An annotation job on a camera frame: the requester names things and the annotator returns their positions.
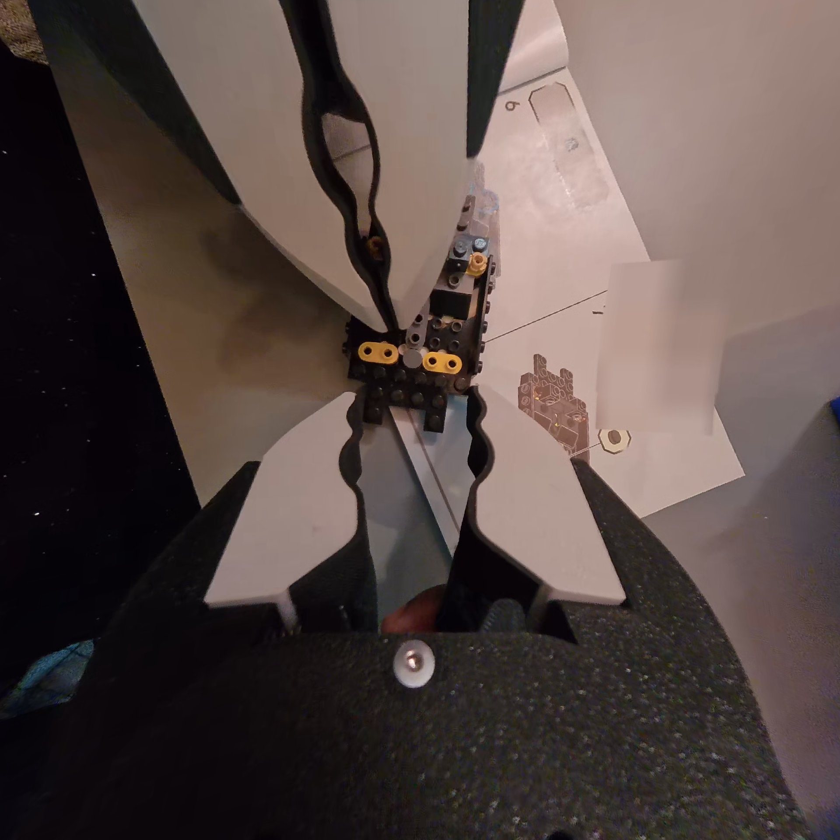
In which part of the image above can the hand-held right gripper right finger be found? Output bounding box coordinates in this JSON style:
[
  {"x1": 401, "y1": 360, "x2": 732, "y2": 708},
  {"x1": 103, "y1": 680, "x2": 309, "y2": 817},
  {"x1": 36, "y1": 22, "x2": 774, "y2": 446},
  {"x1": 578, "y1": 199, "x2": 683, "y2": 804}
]
[{"x1": 456, "y1": 384, "x2": 629, "y2": 624}]

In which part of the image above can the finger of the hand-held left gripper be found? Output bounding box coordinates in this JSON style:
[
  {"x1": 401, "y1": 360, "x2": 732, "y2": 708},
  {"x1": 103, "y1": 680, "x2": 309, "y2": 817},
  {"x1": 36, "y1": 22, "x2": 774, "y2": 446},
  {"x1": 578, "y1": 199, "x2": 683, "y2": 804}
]
[
  {"x1": 328, "y1": 0, "x2": 475, "y2": 327},
  {"x1": 134, "y1": 0, "x2": 399, "y2": 333}
]

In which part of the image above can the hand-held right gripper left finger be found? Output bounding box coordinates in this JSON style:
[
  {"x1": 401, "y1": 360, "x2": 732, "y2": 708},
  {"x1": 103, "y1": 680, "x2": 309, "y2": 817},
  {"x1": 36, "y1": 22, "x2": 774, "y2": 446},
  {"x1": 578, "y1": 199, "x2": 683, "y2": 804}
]
[{"x1": 203, "y1": 390, "x2": 368, "y2": 631}]

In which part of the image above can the black lego model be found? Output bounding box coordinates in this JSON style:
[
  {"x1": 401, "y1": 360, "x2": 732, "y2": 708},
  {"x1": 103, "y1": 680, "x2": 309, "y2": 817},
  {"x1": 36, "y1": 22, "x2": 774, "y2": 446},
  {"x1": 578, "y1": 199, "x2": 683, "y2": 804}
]
[{"x1": 344, "y1": 197, "x2": 494, "y2": 434}]

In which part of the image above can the white instruction booklet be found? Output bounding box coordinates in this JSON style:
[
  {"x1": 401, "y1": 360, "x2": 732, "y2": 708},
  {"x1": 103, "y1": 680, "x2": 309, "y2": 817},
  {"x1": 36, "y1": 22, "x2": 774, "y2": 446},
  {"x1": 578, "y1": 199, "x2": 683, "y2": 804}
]
[{"x1": 328, "y1": 0, "x2": 746, "y2": 555}]

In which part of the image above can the person's black speckled clothing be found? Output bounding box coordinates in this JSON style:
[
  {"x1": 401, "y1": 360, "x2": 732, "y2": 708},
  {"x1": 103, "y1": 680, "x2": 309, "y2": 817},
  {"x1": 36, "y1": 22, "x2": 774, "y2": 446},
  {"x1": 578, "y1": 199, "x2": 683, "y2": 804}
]
[{"x1": 0, "y1": 39, "x2": 201, "y2": 690}]

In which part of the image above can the teal cloth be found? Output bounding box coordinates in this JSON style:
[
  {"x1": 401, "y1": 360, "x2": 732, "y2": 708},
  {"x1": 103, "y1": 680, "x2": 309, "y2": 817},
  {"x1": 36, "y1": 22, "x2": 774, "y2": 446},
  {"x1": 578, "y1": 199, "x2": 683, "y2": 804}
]
[{"x1": 0, "y1": 640, "x2": 96, "y2": 721}]

